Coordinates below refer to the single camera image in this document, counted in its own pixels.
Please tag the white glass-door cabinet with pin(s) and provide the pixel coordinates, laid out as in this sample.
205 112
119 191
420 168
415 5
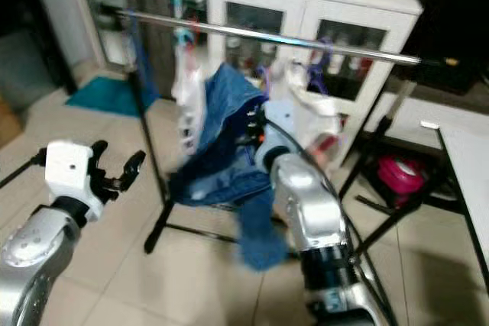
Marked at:
283 5

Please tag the pink round container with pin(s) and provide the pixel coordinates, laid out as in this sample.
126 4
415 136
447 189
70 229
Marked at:
401 175

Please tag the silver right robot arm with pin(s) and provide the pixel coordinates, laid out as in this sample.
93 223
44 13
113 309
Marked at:
313 211

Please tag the light blue clothes hanger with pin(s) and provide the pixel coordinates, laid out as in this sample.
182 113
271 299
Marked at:
183 34

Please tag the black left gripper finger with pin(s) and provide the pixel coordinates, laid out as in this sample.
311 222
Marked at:
134 166
98 150

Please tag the black clothes rack frame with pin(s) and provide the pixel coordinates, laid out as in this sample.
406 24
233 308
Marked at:
160 223

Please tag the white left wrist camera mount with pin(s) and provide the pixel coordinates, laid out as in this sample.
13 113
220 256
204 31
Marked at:
69 169

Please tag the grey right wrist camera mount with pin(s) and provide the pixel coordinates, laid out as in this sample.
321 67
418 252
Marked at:
279 131

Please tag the white hanging garment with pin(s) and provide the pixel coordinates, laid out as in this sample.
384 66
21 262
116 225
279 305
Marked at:
189 104
321 116

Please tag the blue denim jeans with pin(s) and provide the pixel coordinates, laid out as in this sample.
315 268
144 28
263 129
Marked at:
225 127

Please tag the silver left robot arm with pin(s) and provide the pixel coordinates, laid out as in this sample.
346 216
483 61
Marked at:
38 265

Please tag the teal floor mat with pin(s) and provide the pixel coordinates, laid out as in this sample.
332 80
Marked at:
99 97

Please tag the chrome clothes rail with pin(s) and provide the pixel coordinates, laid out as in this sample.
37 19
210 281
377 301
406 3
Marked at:
275 36

